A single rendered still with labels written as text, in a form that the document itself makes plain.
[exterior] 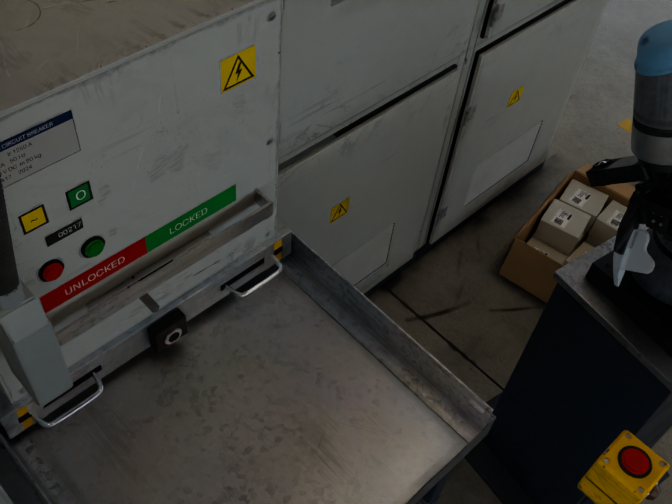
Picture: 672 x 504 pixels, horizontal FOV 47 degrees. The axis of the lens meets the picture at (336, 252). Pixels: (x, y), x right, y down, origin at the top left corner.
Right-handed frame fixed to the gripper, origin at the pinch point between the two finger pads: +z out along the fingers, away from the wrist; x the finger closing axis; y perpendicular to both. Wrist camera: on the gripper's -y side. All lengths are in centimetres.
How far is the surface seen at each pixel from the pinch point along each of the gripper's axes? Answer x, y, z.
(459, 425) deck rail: -32.5, -8.5, 17.1
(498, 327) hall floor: 39, -73, 89
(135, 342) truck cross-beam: -66, -43, -3
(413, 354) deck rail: -31.2, -19.3, 9.8
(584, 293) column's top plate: 12.2, -20.2, 26.5
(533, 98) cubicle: 79, -91, 34
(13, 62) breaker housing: -66, -34, -52
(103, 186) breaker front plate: -63, -33, -34
